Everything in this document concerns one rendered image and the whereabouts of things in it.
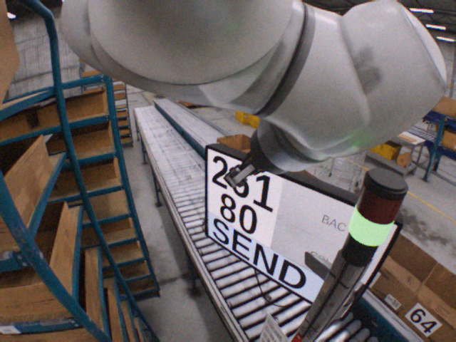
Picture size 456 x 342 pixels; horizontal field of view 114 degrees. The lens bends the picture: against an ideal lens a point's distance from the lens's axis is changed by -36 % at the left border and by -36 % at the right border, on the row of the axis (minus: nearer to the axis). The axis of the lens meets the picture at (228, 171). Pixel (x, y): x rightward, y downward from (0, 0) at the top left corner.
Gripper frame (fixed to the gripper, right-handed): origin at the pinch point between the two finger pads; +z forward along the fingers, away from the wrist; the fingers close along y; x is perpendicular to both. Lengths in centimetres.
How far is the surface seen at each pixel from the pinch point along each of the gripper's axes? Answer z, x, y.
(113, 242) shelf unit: 110, 14, -49
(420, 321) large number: -1, -96, 21
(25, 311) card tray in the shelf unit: 3, 7, -57
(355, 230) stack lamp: -26.1, -12.2, -4.4
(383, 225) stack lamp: -29.3, -12.8, -3.4
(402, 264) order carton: 25, -97, 52
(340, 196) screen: -14.6, -14.3, 6.5
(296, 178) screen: -8.0, -7.7, 5.8
